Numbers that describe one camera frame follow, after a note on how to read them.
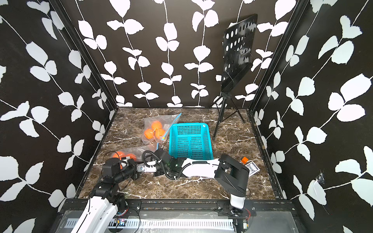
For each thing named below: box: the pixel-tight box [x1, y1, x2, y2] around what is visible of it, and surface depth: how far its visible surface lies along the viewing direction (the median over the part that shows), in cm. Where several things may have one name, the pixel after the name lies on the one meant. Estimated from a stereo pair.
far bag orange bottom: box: [144, 128, 154, 140], surface depth 99 cm
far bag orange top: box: [151, 120, 162, 130], surface depth 105 cm
